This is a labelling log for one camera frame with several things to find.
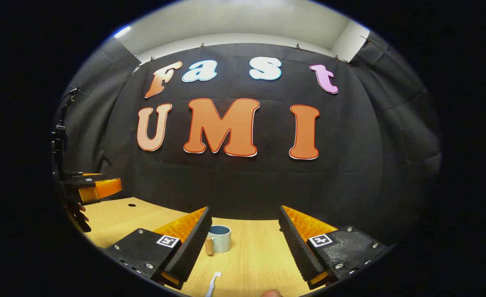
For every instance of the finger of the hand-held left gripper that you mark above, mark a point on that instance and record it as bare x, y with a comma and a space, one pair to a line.
82, 176
102, 189

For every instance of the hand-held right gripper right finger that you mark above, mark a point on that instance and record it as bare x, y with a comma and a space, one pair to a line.
294, 243

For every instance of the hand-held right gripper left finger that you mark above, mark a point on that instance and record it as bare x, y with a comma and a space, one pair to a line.
193, 243

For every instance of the white toothbrush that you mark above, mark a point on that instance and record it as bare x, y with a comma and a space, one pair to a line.
212, 284

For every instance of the wooden desktop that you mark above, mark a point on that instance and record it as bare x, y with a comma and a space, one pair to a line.
251, 255

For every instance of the black backdrop cloth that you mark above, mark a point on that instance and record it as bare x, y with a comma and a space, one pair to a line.
242, 181

